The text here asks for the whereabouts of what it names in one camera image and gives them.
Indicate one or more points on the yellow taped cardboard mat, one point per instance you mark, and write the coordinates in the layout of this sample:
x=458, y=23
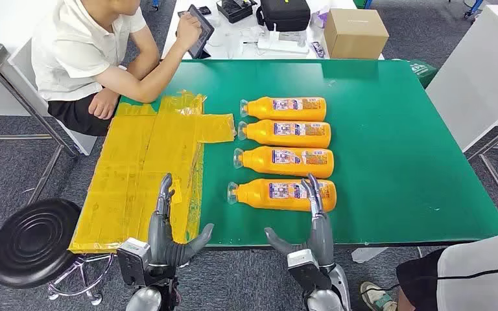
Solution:
x=137, y=171

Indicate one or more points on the white desk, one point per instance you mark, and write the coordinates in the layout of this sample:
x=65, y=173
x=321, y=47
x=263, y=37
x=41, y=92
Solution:
x=221, y=49

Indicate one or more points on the small printed packet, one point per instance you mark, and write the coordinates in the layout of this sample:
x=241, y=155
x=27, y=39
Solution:
x=318, y=49

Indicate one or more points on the person's right forearm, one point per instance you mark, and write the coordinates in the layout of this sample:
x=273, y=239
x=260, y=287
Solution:
x=163, y=71

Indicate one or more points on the purple packet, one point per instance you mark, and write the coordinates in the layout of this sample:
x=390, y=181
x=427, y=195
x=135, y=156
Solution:
x=319, y=18

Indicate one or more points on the person's left hand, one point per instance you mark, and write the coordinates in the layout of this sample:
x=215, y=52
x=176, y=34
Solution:
x=104, y=104

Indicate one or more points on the brown cardboard box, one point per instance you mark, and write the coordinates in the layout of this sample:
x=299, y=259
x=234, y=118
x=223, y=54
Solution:
x=354, y=36

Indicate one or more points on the green bag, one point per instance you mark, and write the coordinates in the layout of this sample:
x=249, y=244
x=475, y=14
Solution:
x=423, y=71

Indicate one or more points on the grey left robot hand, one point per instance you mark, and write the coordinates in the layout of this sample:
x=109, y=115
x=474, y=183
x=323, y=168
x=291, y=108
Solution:
x=161, y=240

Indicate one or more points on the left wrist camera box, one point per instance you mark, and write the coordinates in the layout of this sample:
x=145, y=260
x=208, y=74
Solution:
x=133, y=257

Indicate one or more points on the black tablet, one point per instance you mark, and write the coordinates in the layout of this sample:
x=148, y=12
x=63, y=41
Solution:
x=204, y=36

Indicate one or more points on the black round stool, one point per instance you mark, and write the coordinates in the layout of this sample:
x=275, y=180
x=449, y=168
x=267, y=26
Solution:
x=32, y=242

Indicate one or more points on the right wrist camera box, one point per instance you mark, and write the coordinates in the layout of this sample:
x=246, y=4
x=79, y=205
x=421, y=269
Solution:
x=305, y=270

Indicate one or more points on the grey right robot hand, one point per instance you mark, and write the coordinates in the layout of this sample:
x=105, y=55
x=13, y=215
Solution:
x=321, y=240

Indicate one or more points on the orange detergent bottle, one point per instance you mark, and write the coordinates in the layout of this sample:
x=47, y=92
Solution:
x=266, y=197
x=283, y=135
x=283, y=165
x=283, y=109

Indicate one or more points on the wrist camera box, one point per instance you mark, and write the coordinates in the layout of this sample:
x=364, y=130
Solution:
x=305, y=270
x=133, y=257

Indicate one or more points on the white table foot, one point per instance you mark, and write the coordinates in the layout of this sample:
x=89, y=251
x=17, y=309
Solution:
x=367, y=254

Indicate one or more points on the blue wheeled frame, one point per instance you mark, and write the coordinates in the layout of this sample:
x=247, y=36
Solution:
x=474, y=6

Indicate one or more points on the person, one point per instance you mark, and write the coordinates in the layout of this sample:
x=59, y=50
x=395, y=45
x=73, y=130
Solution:
x=481, y=274
x=68, y=51

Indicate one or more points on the black plastic tray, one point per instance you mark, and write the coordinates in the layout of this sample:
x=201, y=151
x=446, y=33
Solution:
x=234, y=10

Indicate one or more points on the white power strip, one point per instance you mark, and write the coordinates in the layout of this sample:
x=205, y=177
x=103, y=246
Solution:
x=281, y=45

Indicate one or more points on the white side table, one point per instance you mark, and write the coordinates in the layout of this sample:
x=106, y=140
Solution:
x=481, y=73

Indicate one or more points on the black zipped case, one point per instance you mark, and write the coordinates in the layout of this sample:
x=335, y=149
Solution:
x=283, y=15

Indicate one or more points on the person's right hand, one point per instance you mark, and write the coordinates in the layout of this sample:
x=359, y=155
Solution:
x=189, y=32

